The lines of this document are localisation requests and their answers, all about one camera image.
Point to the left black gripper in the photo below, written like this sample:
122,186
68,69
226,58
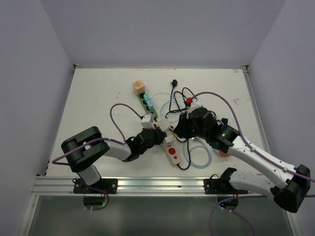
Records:
159,135

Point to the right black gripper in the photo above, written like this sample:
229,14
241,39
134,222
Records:
180,130

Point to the white Honor charger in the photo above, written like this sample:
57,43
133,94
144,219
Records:
169,138

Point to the beige red power strip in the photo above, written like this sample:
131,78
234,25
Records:
170,151

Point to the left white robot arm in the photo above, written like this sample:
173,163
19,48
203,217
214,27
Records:
83,149

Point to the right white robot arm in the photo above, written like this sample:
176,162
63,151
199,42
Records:
286,184

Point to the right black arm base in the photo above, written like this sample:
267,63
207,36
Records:
221,185

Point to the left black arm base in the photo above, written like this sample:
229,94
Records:
109,185

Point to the lower teal plug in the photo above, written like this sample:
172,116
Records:
150,106

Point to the blue round socket base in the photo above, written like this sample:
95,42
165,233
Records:
217,152

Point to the black square plug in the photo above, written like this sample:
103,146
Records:
224,121

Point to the red cube socket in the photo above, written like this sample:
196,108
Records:
222,154

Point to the black three-pin plug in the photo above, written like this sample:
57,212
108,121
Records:
174,83

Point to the green power strip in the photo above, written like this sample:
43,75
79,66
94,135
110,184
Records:
144,105

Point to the orange cube adapter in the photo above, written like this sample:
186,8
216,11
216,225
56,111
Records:
139,87

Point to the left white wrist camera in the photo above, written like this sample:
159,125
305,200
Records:
147,121

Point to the aluminium front rail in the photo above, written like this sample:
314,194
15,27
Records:
127,186

